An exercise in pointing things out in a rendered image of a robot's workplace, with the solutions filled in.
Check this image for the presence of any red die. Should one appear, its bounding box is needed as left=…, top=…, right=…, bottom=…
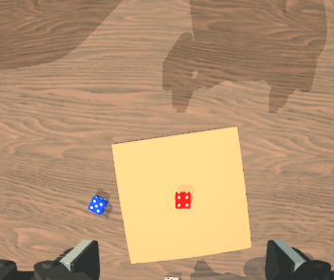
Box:
left=176, top=192, right=191, bottom=208

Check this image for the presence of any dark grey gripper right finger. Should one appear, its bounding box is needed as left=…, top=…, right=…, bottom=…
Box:
left=265, top=239, right=334, bottom=280

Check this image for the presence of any pale yellow mat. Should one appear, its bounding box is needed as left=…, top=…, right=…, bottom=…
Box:
left=112, top=127, right=251, bottom=264

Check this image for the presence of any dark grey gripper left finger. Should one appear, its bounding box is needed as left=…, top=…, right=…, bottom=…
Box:
left=0, top=240, right=100, bottom=280

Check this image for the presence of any blue die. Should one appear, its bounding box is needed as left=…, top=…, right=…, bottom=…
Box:
left=88, top=195, right=108, bottom=215

